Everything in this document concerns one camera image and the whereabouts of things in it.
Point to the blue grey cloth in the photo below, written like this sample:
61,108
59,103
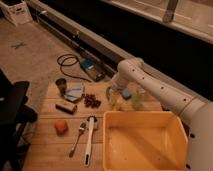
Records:
74,93

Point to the metal spoon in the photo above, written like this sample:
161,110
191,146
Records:
81,131

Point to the bunch of purple grapes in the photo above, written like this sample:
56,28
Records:
91,101

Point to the black chair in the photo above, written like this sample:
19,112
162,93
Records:
14,115

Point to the yellow plastic bin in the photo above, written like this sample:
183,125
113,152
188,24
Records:
143,141

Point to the white cardboard box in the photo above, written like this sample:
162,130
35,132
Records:
17,14

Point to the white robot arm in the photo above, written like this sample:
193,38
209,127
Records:
195,113

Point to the tan suction gripper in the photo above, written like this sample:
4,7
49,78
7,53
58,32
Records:
115,98

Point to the blue sponge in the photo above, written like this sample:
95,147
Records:
126,94

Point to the dark metal cup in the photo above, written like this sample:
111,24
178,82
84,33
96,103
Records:
61,83

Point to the blue power supply box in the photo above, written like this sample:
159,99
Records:
91,70

